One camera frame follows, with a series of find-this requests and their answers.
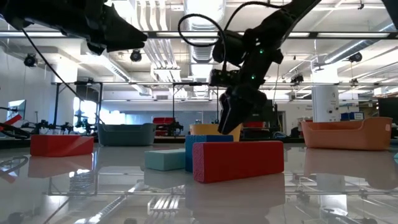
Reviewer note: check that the red foam block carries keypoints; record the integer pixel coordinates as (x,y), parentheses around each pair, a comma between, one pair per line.
(62,145)
(236,161)

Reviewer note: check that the light teal foam block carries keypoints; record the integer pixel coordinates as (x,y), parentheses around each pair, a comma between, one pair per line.
(164,160)

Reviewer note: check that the dark teal plastic bin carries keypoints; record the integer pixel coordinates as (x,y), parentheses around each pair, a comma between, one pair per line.
(124,135)

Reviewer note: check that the black ceiling camera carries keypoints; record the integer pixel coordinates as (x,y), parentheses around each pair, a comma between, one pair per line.
(136,56)
(297,78)
(30,60)
(355,57)

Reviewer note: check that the black aluminium table frame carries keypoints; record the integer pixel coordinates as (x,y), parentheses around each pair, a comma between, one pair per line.
(171,140)

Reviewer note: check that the background computer monitor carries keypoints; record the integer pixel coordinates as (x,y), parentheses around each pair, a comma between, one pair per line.
(17,109)

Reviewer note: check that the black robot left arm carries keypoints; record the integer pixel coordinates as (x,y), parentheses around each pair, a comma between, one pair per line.
(9,12)

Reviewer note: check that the black workbench camera frame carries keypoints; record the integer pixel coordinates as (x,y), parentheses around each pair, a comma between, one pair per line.
(173,102)
(57,102)

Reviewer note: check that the silver ceiling air duct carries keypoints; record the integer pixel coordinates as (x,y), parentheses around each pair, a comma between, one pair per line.
(202,6)

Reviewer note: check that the black monitor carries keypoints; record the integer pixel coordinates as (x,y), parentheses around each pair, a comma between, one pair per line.
(388,110)

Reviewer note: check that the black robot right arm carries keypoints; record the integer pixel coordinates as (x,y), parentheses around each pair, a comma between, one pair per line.
(273,25)

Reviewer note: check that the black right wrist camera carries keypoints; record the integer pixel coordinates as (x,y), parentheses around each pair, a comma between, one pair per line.
(222,77)

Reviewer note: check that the white round column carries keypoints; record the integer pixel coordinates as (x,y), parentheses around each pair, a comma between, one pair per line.
(325,99)

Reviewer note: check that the blue foam block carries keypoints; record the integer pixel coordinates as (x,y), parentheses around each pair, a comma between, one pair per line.
(189,155)

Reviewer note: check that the yellow plastic bin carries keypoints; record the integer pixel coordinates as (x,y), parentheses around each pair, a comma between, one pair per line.
(202,132)

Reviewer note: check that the blue storage boxes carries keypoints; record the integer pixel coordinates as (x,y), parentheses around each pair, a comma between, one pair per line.
(351,116)

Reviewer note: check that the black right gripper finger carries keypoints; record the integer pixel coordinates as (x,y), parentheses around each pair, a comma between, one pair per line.
(241,112)
(224,109)

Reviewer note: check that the orange plastic bin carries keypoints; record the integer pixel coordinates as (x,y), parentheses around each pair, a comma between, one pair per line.
(345,137)

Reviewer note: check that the red bar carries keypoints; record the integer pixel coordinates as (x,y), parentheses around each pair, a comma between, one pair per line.
(12,119)

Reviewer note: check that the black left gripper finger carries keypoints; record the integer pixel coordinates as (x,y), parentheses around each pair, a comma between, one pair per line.
(121,31)
(124,46)

